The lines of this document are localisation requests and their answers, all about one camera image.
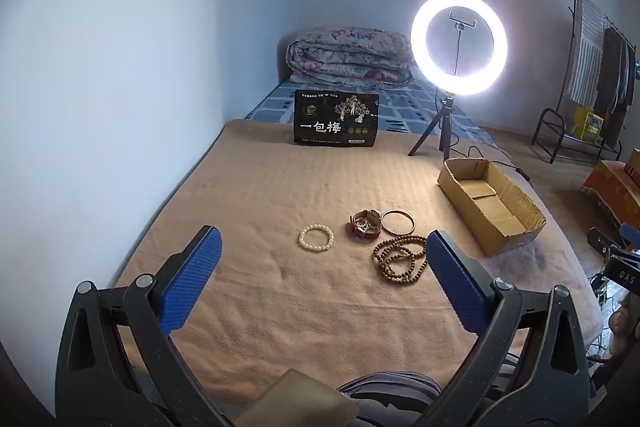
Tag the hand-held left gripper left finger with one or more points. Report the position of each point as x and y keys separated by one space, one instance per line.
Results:
x=192 y=277

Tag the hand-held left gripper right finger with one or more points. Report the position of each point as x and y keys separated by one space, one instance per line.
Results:
x=455 y=277

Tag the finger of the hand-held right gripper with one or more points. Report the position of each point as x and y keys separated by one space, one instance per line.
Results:
x=600 y=239
x=631 y=234

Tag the cardboard box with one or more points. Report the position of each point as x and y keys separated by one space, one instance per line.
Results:
x=505 y=227

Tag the thin metal bangle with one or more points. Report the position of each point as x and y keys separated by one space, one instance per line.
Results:
x=382 y=222

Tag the orange cloth covered box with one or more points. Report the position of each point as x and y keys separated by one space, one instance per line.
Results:
x=610 y=187

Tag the yellow box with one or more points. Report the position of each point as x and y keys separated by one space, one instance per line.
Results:
x=587 y=122

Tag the black metal shoe rack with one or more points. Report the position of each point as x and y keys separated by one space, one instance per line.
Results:
x=542 y=127

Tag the person's striped trouser legs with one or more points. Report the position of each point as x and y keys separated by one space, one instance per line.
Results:
x=390 y=387

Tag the black tripod stand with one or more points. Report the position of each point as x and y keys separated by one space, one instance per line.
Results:
x=444 y=117

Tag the tan flat card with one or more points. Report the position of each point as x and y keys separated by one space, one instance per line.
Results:
x=300 y=399

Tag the dark hanging clothes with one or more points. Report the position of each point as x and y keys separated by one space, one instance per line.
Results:
x=615 y=72

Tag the striped hanging towel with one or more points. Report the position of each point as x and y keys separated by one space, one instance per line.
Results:
x=587 y=52

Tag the black printed snack bag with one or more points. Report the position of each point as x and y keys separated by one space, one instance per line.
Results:
x=335 y=119

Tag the black metal clothes rack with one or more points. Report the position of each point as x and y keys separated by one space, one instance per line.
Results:
x=573 y=7

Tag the folded floral quilt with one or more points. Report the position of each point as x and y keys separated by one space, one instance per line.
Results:
x=350 y=57

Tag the phone clamp holder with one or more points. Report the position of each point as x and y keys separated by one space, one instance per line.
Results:
x=461 y=21

